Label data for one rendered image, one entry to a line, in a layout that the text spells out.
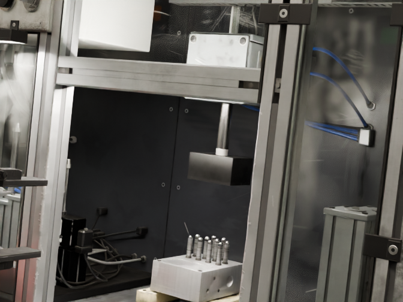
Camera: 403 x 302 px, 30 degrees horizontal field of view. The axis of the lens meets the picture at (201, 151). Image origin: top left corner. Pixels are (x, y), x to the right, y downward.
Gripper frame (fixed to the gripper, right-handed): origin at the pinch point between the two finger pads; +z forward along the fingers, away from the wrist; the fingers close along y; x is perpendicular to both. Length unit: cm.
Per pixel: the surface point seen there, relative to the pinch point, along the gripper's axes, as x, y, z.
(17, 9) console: 27.5, 28.0, 20.4
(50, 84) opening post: 19.3, 16.6, 21.4
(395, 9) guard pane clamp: -35, 29, 21
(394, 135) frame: -36.7, 14.4, 21.4
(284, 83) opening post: -21.8, 19.4, 21.4
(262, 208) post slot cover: -20.7, 3.4, 21.5
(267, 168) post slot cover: -20.7, 8.6, 21.5
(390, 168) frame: -36.6, 10.7, 21.4
